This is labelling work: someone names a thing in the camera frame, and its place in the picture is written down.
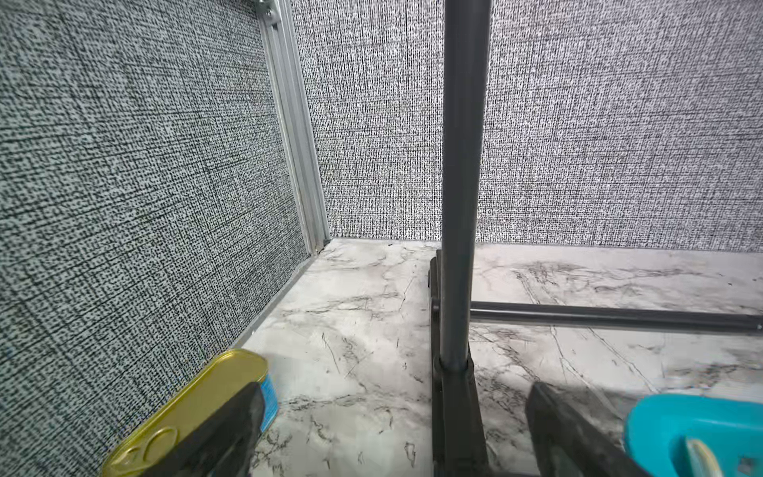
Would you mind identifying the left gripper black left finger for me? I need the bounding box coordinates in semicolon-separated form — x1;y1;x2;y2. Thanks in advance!
143;382;265;477

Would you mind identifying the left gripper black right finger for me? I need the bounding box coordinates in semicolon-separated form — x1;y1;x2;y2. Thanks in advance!
526;382;648;477

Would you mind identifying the yellow striped towel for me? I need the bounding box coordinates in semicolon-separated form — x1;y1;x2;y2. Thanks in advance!
686;438;724;477

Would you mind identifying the green tin can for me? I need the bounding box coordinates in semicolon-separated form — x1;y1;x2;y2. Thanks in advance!
101;349;278;476

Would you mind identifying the teal plastic basket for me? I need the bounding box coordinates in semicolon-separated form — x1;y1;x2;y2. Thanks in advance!
624;395;762;476

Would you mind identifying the black clothes rack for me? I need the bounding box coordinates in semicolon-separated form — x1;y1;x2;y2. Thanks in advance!
428;1;762;476

